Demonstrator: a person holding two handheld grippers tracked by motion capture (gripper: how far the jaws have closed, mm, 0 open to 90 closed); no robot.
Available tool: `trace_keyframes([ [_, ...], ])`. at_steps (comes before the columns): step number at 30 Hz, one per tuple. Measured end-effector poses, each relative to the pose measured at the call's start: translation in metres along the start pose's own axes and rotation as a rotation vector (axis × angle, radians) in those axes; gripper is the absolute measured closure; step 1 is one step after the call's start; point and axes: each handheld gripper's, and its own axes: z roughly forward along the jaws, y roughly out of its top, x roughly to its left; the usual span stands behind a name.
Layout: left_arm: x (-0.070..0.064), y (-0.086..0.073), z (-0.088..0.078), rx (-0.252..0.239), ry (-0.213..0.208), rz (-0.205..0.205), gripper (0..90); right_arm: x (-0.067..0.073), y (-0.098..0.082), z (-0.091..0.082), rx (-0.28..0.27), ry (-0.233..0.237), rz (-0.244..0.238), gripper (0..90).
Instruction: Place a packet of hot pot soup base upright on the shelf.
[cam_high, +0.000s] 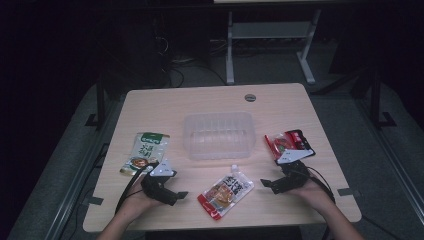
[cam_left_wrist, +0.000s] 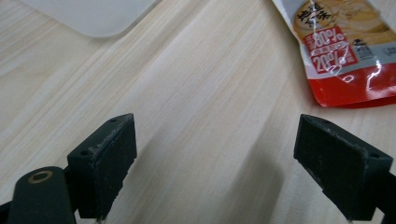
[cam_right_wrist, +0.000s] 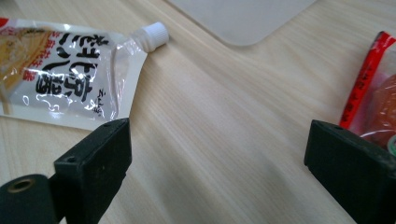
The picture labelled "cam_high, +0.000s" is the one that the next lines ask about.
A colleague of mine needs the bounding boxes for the metal floor rail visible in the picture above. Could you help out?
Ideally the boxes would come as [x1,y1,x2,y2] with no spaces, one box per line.
[353,96,424,216]
[43,96,123,240]

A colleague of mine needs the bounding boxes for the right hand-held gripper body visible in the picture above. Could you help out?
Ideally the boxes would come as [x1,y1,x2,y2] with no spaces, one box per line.
[271,149,316,195]

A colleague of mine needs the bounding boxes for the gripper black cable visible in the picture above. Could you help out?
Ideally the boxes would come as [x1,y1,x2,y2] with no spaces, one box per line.
[114,164,153,214]
[304,165,336,240]

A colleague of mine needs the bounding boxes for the white red spout pouch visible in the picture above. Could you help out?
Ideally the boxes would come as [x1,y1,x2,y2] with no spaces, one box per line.
[196,164,255,221]

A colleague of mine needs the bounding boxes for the green food pouch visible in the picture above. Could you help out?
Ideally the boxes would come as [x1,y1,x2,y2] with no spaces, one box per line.
[119,132,171,177]

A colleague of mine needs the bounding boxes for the red black food pouch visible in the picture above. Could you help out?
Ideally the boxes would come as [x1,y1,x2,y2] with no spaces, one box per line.
[264,129,316,166]

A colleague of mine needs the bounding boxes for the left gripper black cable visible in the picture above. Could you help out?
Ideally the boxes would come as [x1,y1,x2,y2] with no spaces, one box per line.
[114,164,153,214]

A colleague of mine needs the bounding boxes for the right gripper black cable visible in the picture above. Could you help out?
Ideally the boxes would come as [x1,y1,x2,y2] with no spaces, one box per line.
[304,165,336,240]

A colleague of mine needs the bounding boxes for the person's left hand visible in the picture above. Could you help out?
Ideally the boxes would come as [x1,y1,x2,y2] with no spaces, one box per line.
[118,174,161,221]

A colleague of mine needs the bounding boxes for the black metal stand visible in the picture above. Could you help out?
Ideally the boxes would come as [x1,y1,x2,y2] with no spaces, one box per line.
[84,74,108,131]
[369,66,398,129]

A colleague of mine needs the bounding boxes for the clear plastic container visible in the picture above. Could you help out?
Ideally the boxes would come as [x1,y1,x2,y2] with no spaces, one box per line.
[182,111,257,161]

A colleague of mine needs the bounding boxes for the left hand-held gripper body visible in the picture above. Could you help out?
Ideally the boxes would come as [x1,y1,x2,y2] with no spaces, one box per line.
[141,159,178,206]

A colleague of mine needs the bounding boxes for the grey tape piece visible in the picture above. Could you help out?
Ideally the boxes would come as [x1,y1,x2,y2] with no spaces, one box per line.
[81,196,105,206]
[337,187,363,198]

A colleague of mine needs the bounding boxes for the white metal table frame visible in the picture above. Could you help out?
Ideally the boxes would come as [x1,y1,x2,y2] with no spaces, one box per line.
[225,9,323,86]

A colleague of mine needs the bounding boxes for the person's right hand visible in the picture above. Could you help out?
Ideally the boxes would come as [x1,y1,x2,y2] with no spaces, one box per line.
[293,180,336,218]

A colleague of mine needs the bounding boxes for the black floor cables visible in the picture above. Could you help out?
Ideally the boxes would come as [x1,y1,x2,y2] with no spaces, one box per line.
[161,34,228,88]

